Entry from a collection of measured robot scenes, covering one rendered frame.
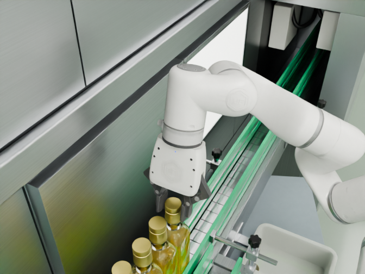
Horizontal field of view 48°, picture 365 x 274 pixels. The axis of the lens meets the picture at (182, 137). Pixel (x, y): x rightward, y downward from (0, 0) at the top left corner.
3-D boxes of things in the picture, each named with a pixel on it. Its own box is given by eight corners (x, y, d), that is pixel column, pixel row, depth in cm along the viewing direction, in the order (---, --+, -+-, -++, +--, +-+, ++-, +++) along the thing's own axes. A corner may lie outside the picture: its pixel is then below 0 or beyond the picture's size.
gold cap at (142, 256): (139, 248, 77) (138, 234, 75) (156, 255, 76) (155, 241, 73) (129, 262, 75) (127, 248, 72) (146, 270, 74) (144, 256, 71)
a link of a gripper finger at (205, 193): (185, 160, 76) (171, 179, 79) (217, 187, 74) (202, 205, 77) (188, 157, 76) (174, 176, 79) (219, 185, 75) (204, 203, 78)
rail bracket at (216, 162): (201, 173, 128) (202, 141, 120) (221, 181, 126) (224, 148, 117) (195, 181, 126) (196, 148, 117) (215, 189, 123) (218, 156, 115)
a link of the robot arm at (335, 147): (320, 179, 68) (266, 199, 80) (409, 219, 74) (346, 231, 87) (325, 99, 76) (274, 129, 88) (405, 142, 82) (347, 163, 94)
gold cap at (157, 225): (155, 227, 81) (153, 212, 79) (170, 234, 80) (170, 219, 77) (145, 240, 79) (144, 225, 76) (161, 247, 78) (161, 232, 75)
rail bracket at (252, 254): (212, 248, 105) (214, 216, 98) (275, 275, 99) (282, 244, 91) (207, 256, 103) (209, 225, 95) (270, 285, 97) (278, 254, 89)
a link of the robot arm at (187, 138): (149, 121, 72) (148, 135, 74) (194, 135, 69) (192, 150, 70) (169, 110, 79) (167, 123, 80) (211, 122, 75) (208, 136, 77)
